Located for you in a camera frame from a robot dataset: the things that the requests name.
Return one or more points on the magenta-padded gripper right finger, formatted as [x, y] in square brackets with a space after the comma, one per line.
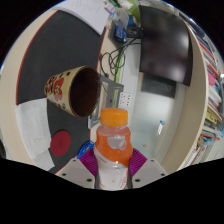
[150, 171]

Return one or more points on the grey metal laptop stand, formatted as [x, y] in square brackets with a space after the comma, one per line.
[106, 81]

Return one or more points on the white wall socket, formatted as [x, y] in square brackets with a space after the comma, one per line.
[125, 100]

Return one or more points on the orange drink bottle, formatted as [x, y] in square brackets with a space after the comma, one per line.
[113, 146]

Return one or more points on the small blue box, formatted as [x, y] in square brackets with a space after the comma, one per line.
[121, 34]

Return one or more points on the flat round red coaster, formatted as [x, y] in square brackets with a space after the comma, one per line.
[60, 143]

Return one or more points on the white tissue sheet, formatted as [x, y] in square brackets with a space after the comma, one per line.
[33, 126]

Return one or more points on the shelf with books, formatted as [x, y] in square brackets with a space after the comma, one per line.
[196, 100]

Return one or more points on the black computer monitor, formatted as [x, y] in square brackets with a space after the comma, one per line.
[163, 43]

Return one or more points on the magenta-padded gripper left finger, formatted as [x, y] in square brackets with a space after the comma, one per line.
[71, 171]

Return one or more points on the black red-edged desk mat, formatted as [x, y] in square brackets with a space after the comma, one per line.
[60, 43]

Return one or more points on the floral paper cup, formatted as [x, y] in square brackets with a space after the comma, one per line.
[58, 88]

